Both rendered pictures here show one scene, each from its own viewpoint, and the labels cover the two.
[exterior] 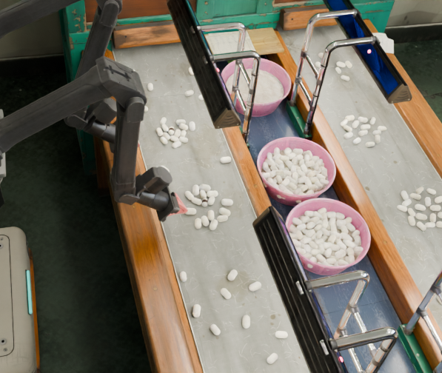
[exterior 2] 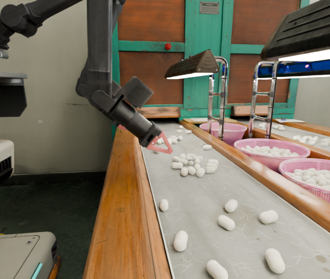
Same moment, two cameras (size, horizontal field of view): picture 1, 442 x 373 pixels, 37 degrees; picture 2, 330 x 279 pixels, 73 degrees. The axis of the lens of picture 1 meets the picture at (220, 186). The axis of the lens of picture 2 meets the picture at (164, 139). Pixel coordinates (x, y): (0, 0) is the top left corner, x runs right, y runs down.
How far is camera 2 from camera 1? 1.50 m
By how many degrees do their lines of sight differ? 37
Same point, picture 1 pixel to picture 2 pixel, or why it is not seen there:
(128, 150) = (99, 10)
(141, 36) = (151, 112)
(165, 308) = (129, 231)
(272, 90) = not seen: hidden behind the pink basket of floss
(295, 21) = (241, 111)
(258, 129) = not seen: hidden behind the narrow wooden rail
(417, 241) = not seen: outside the picture
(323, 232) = (326, 181)
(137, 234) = (118, 172)
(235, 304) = (245, 238)
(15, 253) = (37, 248)
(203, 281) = (192, 212)
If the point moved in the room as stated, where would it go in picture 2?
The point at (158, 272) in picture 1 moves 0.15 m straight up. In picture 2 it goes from (131, 196) to (129, 129)
